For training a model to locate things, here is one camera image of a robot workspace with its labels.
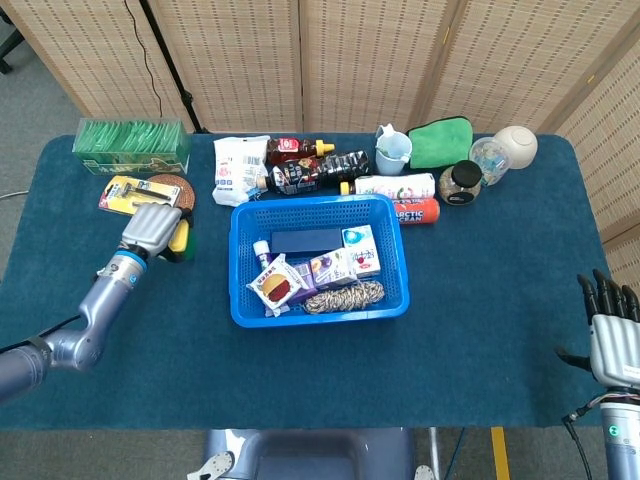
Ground purple snack packet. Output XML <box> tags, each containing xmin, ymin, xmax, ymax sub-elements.
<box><xmin>287</xmin><ymin>262</ymin><xmax>317</xmax><ymax>307</ymax></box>

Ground beige ceramic bowl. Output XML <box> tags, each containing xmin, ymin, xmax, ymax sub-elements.
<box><xmin>493</xmin><ymin>125</ymin><xmax>539</xmax><ymax>171</ymax></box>

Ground braided rope bundle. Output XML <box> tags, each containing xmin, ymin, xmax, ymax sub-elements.
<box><xmin>303</xmin><ymin>279</ymin><xmax>386</xmax><ymax>316</ymax></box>

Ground round woven brown coaster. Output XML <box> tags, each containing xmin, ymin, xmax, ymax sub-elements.
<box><xmin>147</xmin><ymin>173</ymin><xmax>197</xmax><ymax>212</ymax></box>

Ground clear plastic jar of clips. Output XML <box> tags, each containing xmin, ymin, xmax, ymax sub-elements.
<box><xmin>468</xmin><ymin>137</ymin><xmax>512</xmax><ymax>187</ymax></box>

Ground yellow lidded round container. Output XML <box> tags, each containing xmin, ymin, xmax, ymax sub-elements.
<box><xmin>166</xmin><ymin>218</ymin><xmax>197</xmax><ymax>265</ymax></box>

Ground white plastic snack bag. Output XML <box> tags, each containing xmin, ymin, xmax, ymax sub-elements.
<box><xmin>211</xmin><ymin>135</ymin><xmax>271</xmax><ymax>208</ymax></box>

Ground green tea bag box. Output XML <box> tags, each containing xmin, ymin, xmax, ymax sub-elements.
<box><xmin>72</xmin><ymin>118</ymin><xmax>192</xmax><ymax>177</ymax></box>

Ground razor in yellow blister pack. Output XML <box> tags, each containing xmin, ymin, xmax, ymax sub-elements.
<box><xmin>97</xmin><ymin>175</ymin><xmax>182</xmax><ymax>217</ymax></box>

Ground brown bottle with yellow cap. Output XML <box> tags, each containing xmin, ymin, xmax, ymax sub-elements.
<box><xmin>265</xmin><ymin>137</ymin><xmax>336</xmax><ymax>166</ymax></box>

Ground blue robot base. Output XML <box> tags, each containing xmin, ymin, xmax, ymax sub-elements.
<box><xmin>187</xmin><ymin>428</ymin><xmax>436</xmax><ymax>480</ymax></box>

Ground burger print snack packet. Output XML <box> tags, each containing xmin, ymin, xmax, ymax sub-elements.
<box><xmin>245</xmin><ymin>253</ymin><xmax>310</xmax><ymax>318</ymax></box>

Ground black tripod stand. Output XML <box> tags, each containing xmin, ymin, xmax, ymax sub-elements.
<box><xmin>139</xmin><ymin>0</ymin><xmax>210</xmax><ymax>134</ymax></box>

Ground white and blue small box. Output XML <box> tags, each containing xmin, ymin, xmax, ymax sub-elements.
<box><xmin>341</xmin><ymin>224</ymin><xmax>376</xmax><ymax>251</ymax></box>

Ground glass jar with black lid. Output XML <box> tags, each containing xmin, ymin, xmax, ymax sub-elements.
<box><xmin>438</xmin><ymin>160</ymin><xmax>484</xmax><ymax>207</ymax></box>

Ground green microfiber cloth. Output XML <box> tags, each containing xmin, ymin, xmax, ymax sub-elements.
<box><xmin>406</xmin><ymin>115</ymin><xmax>474</xmax><ymax>170</ymax></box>

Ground white purple glue stick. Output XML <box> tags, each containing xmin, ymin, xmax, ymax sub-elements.
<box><xmin>252</xmin><ymin>239</ymin><xmax>274</xmax><ymax>271</ymax></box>

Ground white labelled drink bottle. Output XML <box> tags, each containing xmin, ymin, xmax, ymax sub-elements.
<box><xmin>339</xmin><ymin>172</ymin><xmax>436</xmax><ymax>197</ymax></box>

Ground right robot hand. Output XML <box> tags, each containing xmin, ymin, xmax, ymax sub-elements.
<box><xmin>555</xmin><ymin>268</ymin><xmax>640</xmax><ymax>396</ymax></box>

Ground purple plum drink carton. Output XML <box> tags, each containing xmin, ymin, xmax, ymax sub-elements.
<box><xmin>309</xmin><ymin>248</ymin><xmax>358</xmax><ymax>292</ymax></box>

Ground dark blue flat box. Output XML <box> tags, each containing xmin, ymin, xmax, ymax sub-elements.
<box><xmin>270</xmin><ymin>227</ymin><xmax>344</xmax><ymax>257</ymax></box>

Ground light blue measuring cup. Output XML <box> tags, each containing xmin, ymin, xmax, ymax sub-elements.
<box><xmin>375</xmin><ymin>124</ymin><xmax>414</xmax><ymax>176</ymax></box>

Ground white red milk carton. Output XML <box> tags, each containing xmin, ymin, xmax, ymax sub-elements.
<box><xmin>346</xmin><ymin>246</ymin><xmax>381</xmax><ymax>280</ymax></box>

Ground orange arctic ocean can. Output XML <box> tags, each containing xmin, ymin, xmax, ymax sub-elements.
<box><xmin>392</xmin><ymin>197</ymin><xmax>441</xmax><ymax>226</ymax></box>

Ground blue plastic basket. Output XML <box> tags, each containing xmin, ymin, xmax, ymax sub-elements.
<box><xmin>228</xmin><ymin>194</ymin><xmax>411</xmax><ymax>329</ymax></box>

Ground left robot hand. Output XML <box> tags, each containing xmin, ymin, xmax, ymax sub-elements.
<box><xmin>119</xmin><ymin>202</ymin><xmax>194</xmax><ymax>265</ymax></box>

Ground dark soy sauce bottle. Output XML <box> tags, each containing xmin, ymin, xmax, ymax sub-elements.
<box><xmin>255</xmin><ymin>150</ymin><xmax>372</xmax><ymax>196</ymax></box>

